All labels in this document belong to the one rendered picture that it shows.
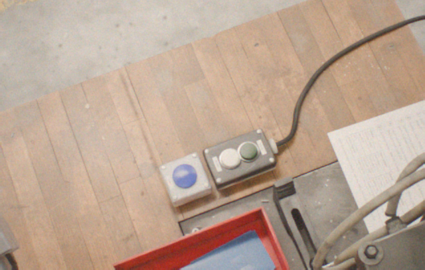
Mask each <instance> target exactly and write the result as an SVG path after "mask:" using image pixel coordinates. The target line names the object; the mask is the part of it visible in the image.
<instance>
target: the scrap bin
mask: <svg viewBox="0 0 425 270"><path fill-rule="evenodd" d="M250 230H252V231H254V230H255V232H256V233H257V235H258V237H259V238H260V241H261V242H262V243H263V245H264V247H265V248H266V251H267V252H268V255H269V256H270V258H271V260H272V262H273V263H274V265H275V266H276V268H275V269H274V270H290V267H289V265H288V262H287V260H286V258H285V257H284V254H283V251H282V248H281V247H280V244H279V242H278V239H277V237H276V234H275V232H274V231H273V229H272V226H271V223H270V221H269V219H268V216H267V213H266V211H265V209H264V207H263V206H261V207H259V208H256V209H253V210H250V211H247V212H245V213H243V214H239V215H237V216H235V217H233V218H230V219H228V220H225V221H222V222H219V223H217V224H213V225H211V226H209V227H206V228H204V229H202V230H199V231H197V232H193V233H191V234H188V235H186V236H183V237H179V238H177V239H174V241H170V242H168V243H165V244H163V245H160V246H157V247H154V248H152V249H148V250H146V251H143V252H141V253H140V254H137V255H134V256H131V257H128V258H126V259H123V260H121V261H118V262H115V263H113V267H114V269H115V270H180V269H182V268H184V267H186V266H188V265H190V263H191V261H194V260H195V259H197V258H199V257H201V256H203V255H206V254H207V253H209V252H210V251H212V250H214V249H216V248H218V247H220V246H222V245H224V244H226V243H228V242H230V241H232V239H234V238H236V237H238V236H241V235H242V234H245V233H246V232H249V231H250Z"/></svg>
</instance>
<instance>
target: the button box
mask: <svg viewBox="0 0 425 270"><path fill-rule="evenodd" d="M423 20H425V15H420V16H417V17H413V18H412V19H408V20H405V21H402V22H399V23H397V24H394V25H391V26H389V27H386V28H384V29H381V30H379V31H378V32H376V33H373V34H371V35H369V36H366V37H365V38H362V39H361V40H358V41H357V42H354V44H352V45H351V46H348V47H347V48H345V49H343V50H341V51H340V52H338V53H337V54H335V56H334V57H331V58H330V59H329V60H328V61H327V62H325V63H324V64H323V65H322V66H320V67H319V68H318V69H317V71H316V72H315V73H314V74H313V76H312V77H311V78H310V80H309V81H308V82H307V84H306V85H305V87H304V89H303V91H302V93H301V95H300V96H299V98H298V101H297V103H296V105H295V107H294V114H293V121H292V128H291V130H290V133H289V135H288V136H287V137H286V138H284V139H282V140H281V141H278V142H276V143H275V141H274V140H273V139H269V140H268V141H267V138H266V136H265V134H264V131H263V129H261V128H259V129H255V130H253V131H249V132H247V133H245V134H242V135H239V136H238V137H235V138H233V139H229V140H227V141H224V142H222V143H219V144H216V145H213V146H210V147H208V148H207V149H203V157H204V159H205V161H206V163H207V166H208V168H209V171H210V174H211V176H212V179H213V181H214V185H215V186H216V188H217V190H222V189H223V188H226V187H229V186H232V185H235V184H238V183H241V182H242V181H244V180H247V179H249V178H253V177H255V176H258V175H260V174H264V173H266V172H269V171H271V170H273V169H275V168H276V165H277V161H276V158H275V156H274V154H276V153H278V150H277V147H279V146H281V145H283V144H286V143H287V142H289V141H290V140H291V139H292V138H293V137H294V134H295V132H296V130H297V128H298V118H299V110H300V107H301V105H302V101H303V99H304V97H305V96H306V94H307V92H308V91H309V89H310V87H311V86H312V85H313V83H314V81H315V80H316V78H317V77H318V76H319V75H320V74H321V73H322V72H323V71H324V70H325V69H326V68H327V67H328V66H329V65H330V64H331V63H334V61H336V60H337V59H339V58H340V57H342V56H343V55H344V54H346V53H348V52H349V51H351V50H353V49H354V48H357V47H359V46H360V45H362V44H364V43H366V42H367V41H370V40H372V39H374V38H376V37H378V36H381V35H383V34H386V33H388V32H390V31H392V30H394V29H397V28H399V27H402V26H404V25H407V24H410V23H415V22H417V21H423ZM244 143H253V144H255V146H256V148H257V155H256V157H255V158H254V159H253V160H251V161H246V160H244V159H243V158H242V157H241V155H240V148H241V146H242V145H243V144H244ZM226 150H234V151H236V152H237V153H238V156H239V157H240V160H239V161H238V164H237V165H236V166H234V167H226V166H224V165H223V163H222V161H221V156H222V154H223V153H224V152H225V151H226Z"/></svg>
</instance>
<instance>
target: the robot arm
mask: <svg viewBox="0 0 425 270"><path fill-rule="evenodd" d="M19 248H20V245H19V242H18V240H17V238H16V237H15V236H14V234H13V231H12V230H11V228H10V226H9V225H8V223H7V221H6V220H5V218H4V216H2V214H1V213H0V270H19V266H18V263H17V260H16V259H15V257H14V255H13V252H14V251H16V250H18V249H19Z"/></svg>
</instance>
